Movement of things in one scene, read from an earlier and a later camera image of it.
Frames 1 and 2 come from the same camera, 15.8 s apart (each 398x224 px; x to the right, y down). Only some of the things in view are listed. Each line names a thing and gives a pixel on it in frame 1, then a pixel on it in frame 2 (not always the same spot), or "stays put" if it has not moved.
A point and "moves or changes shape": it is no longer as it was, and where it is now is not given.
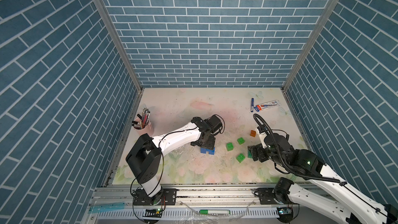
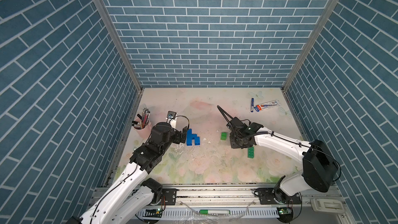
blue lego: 204,150 moves or changes shape
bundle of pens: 144,119 stays put
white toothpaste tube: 273,103 stays put
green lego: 229,146 -> 224,136
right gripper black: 257,148 -> 233,145
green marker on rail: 214,211 stays put
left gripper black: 210,145 -> 178,139
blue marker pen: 252,105 stays put
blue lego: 210,152 moves or changes shape
